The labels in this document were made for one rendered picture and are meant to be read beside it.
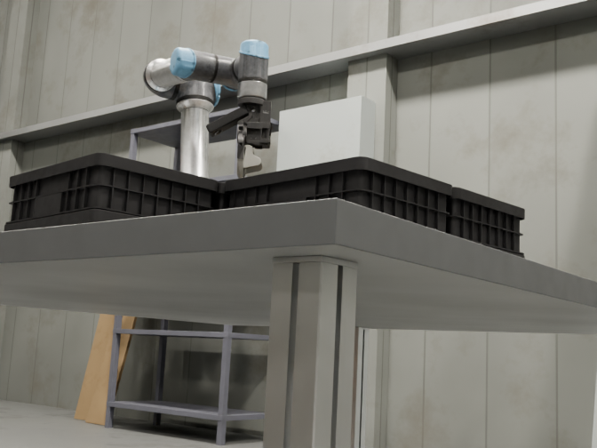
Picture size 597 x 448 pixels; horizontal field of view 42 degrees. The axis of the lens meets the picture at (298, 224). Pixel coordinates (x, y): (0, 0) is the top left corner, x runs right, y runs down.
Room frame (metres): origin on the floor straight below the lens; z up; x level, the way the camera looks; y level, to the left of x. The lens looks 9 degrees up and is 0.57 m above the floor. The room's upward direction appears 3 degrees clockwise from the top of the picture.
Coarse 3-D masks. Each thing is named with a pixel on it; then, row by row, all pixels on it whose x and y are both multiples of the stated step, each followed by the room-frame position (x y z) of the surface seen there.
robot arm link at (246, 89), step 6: (240, 84) 1.88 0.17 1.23; (246, 84) 1.87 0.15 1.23; (252, 84) 1.87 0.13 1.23; (258, 84) 1.87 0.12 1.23; (264, 84) 1.88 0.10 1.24; (240, 90) 1.88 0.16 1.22; (246, 90) 1.87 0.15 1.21; (252, 90) 1.87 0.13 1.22; (258, 90) 1.87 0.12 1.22; (264, 90) 1.88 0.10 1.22; (240, 96) 1.88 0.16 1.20; (246, 96) 1.88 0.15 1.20; (252, 96) 1.87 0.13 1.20; (258, 96) 1.87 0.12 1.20; (264, 96) 1.89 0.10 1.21
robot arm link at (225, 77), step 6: (222, 60) 1.93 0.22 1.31; (228, 60) 1.94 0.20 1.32; (234, 60) 1.93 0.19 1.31; (222, 66) 1.93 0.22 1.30; (228, 66) 1.94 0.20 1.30; (222, 72) 1.93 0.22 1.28; (228, 72) 1.94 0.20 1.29; (234, 72) 1.93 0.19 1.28; (216, 78) 1.94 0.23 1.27; (222, 78) 1.95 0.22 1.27; (228, 78) 1.95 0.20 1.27; (234, 78) 1.95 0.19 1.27; (222, 84) 1.98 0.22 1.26; (228, 84) 1.97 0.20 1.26; (234, 84) 1.97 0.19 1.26; (228, 90) 2.03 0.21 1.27; (234, 90) 2.01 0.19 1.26
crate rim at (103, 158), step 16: (80, 160) 1.49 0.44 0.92; (96, 160) 1.45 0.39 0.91; (112, 160) 1.46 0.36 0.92; (128, 160) 1.48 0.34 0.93; (16, 176) 1.69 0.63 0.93; (32, 176) 1.63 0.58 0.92; (48, 176) 1.58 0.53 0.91; (160, 176) 1.54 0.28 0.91; (176, 176) 1.57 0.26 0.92; (192, 176) 1.59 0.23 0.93
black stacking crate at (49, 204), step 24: (96, 168) 1.47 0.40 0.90; (24, 192) 1.68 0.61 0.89; (48, 192) 1.60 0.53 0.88; (72, 192) 1.53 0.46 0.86; (96, 192) 1.46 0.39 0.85; (120, 192) 1.49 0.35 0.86; (144, 192) 1.53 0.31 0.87; (168, 192) 1.57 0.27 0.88; (192, 192) 1.61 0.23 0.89; (24, 216) 1.67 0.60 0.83; (48, 216) 1.58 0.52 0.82; (144, 216) 1.52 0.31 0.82
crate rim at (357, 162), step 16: (336, 160) 1.41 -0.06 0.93; (352, 160) 1.38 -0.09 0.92; (368, 160) 1.38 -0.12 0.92; (256, 176) 1.57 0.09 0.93; (272, 176) 1.53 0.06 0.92; (288, 176) 1.50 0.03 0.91; (304, 176) 1.47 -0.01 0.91; (400, 176) 1.44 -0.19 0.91; (416, 176) 1.48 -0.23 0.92; (448, 192) 1.56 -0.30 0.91
